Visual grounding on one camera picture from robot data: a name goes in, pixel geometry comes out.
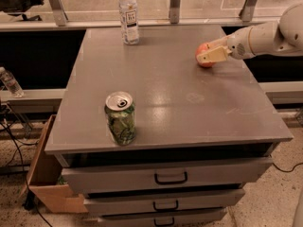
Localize top grey drawer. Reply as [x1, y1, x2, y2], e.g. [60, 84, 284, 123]
[62, 157, 272, 194]

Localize grey drawer cabinet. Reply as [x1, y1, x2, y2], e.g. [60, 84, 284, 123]
[45, 25, 294, 227]

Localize green soda can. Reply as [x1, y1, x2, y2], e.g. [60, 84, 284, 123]
[104, 91, 135, 146]

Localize metal window frame rail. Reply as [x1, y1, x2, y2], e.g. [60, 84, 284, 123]
[0, 0, 303, 33]

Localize bottom grey drawer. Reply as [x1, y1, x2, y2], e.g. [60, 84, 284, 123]
[98, 208, 226, 227]

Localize cardboard box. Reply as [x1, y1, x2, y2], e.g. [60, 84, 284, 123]
[27, 115, 87, 214]

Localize small water bottle on ledge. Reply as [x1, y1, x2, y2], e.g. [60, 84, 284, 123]
[0, 67, 24, 97]

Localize red apple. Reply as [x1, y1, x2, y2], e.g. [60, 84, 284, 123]
[195, 43, 214, 68]

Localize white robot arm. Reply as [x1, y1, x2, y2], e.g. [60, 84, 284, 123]
[195, 3, 303, 68]

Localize black cables on floor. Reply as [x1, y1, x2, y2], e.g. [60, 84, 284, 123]
[0, 101, 53, 227]

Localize middle grey drawer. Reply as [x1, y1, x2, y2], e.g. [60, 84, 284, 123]
[84, 189, 245, 216]

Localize clear water bottle on table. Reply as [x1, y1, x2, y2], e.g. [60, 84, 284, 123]
[118, 0, 139, 44]

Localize grey drawer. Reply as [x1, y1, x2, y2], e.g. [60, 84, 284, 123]
[84, 189, 245, 216]
[62, 157, 272, 194]
[98, 208, 226, 227]

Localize black cable right floor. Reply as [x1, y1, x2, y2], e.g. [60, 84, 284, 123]
[272, 162, 303, 174]

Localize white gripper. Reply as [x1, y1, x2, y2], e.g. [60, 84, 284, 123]
[203, 26, 254, 63]

